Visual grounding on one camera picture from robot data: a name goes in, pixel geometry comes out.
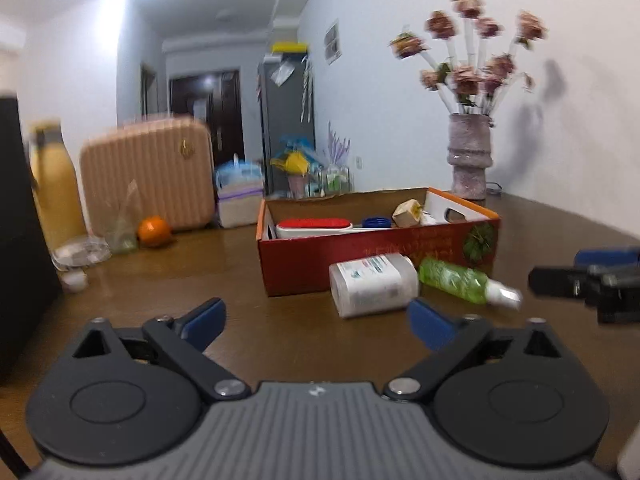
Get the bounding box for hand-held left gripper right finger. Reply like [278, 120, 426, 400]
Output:
[382, 297, 564, 404]

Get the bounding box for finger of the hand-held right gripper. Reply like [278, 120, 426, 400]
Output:
[573, 247, 640, 268]
[528, 265, 600, 307]

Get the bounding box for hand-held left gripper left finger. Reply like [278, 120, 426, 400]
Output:
[72, 297, 252, 404]

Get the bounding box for green spray bottle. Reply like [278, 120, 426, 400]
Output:
[418, 256, 524, 310]

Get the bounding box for white lotion bottle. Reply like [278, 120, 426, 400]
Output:
[328, 253, 420, 320]

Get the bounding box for red cardboard box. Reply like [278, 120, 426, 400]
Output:
[255, 187, 501, 299]

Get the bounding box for red and white lint brush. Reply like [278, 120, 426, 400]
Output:
[274, 217, 396, 240]

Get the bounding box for orange fruit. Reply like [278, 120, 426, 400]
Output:
[137, 215, 174, 248]

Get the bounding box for white zip bag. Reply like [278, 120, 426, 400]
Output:
[217, 187, 266, 229]

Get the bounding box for clear plastic cup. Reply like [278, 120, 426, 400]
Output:
[102, 182, 141, 255]

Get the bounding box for grey textured vase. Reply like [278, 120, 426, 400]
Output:
[446, 113, 495, 201]

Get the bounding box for blue and white tissue pack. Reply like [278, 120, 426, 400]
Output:
[215, 154, 265, 191]

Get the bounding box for pink ribbed suitcase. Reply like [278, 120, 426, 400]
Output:
[79, 114, 217, 234]

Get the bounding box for white cloth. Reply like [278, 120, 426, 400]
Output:
[617, 429, 640, 480]

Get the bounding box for yellow insulated bottle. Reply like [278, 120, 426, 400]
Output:
[27, 119, 89, 257]

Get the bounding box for purple lavender bunch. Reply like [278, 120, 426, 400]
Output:
[323, 122, 351, 167]

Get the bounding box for dark brown entrance door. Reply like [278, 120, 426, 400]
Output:
[168, 70, 246, 166]

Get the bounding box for dried pink roses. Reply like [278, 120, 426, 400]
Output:
[388, 0, 549, 116]

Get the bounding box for grey refrigerator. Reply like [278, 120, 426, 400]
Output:
[257, 52, 317, 196]

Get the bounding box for dark side door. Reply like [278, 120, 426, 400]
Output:
[140, 62, 160, 119]

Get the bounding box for white folded umbrella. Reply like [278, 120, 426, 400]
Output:
[299, 57, 316, 124]

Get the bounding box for paper sheet on refrigerator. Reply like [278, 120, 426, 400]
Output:
[269, 62, 296, 86]

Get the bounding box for black cable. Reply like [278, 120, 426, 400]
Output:
[0, 429, 32, 480]

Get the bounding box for framed wall picture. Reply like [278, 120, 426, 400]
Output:
[323, 19, 342, 65]

